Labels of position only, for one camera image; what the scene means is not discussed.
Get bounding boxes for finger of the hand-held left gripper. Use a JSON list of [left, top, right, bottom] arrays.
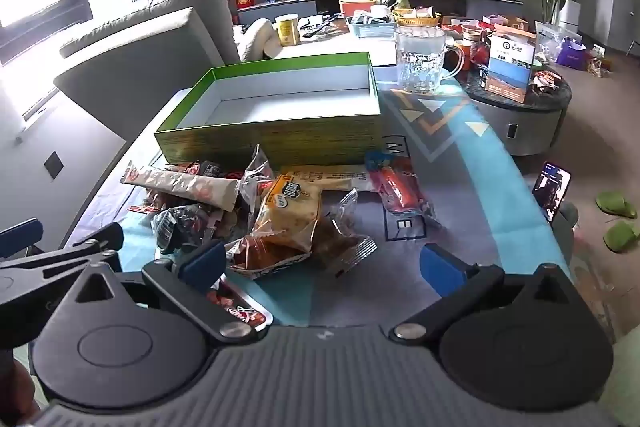
[[0, 222, 125, 308], [0, 218, 40, 259]]

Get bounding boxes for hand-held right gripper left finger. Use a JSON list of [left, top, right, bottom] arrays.
[[60, 239, 261, 343]]

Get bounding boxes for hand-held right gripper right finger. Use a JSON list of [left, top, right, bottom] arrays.
[[391, 244, 581, 346]]

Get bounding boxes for dark snack clear packet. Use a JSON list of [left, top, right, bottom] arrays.
[[151, 204, 223, 254]]

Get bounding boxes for red snack packet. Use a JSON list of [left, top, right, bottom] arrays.
[[207, 279, 275, 328]]

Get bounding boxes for red sausage packet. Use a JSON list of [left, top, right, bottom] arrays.
[[365, 151, 443, 229]]

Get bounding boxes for green cardboard box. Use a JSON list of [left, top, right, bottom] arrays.
[[154, 52, 386, 168]]

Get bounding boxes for brown snack clear packet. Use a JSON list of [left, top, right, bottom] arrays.
[[312, 189, 378, 275], [225, 232, 313, 280]]

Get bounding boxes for long kraft snack packet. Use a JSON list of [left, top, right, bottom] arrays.
[[121, 161, 242, 212]]

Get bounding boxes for crinkled clear plastic packet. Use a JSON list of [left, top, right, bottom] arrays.
[[239, 144, 276, 228]]

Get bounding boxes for small dark red packets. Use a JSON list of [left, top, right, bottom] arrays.
[[165, 159, 236, 180]]

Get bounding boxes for orange cracker packet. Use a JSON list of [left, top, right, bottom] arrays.
[[250, 171, 323, 255]]

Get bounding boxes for smartphone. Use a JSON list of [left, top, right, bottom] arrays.
[[532, 162, 572, 224]]

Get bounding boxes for pale long snack packet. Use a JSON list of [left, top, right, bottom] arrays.
[[280, 167, 373, 196]]

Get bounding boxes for round grey side table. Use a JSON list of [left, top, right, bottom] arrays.
[[457, 57, 573, 158]]

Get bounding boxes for green slipper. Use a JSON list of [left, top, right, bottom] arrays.
[[602, 221, 640, 253], [596, 191, 638, 219]]

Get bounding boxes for white blue paper bag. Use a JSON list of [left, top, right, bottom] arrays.
[[482, 32, 537, 105]]

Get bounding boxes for glass mug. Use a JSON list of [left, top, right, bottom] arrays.
[[395, 25, 466, 95]]

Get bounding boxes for grey sofa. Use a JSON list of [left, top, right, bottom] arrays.
[[52, 0, 241, 142]]

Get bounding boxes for white cushion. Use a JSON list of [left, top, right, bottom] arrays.
[[237, 18, 278, 62]]

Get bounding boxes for yellow can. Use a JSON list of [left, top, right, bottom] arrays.
[[276, 14, 302, 46]]

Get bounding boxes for blue plastic tray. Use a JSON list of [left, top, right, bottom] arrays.
[[347, 14, 396, 38]]

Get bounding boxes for purple bag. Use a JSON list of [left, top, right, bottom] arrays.
[[557, 38, 587, 70]]

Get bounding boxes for wicker basket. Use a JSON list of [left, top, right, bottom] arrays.
[[392, 7, 443, 28]]

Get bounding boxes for orange box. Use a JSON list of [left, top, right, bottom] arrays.
[[340, 0, 386, 16]]

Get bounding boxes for dark wall socket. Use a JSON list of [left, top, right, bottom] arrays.
[[44, 151, 63, 180]]

